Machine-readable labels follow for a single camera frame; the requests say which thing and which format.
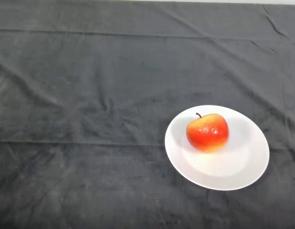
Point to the red yellow apple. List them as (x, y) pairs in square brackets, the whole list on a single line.
[(208, 133)]

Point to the white round plate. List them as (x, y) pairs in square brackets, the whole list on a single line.
[(233, 167)]

